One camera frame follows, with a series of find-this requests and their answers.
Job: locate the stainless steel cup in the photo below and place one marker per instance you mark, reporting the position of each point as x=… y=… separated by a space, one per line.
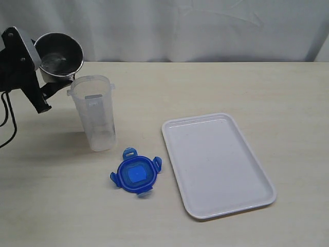
x=61 y=57

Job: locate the blue snap-lock container lid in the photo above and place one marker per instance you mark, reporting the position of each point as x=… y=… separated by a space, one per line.
x=136 y=174

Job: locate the clear tall plastic container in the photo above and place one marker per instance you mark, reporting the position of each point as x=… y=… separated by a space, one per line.
x=92 y=96

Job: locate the white rectangular plastic tray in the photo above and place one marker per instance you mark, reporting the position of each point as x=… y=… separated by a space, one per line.
x=216 y=170

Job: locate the white backdrop curtain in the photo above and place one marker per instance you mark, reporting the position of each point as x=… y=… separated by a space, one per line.
x=181 y=31

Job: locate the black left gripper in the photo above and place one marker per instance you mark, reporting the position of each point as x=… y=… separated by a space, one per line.
x=19 y=63

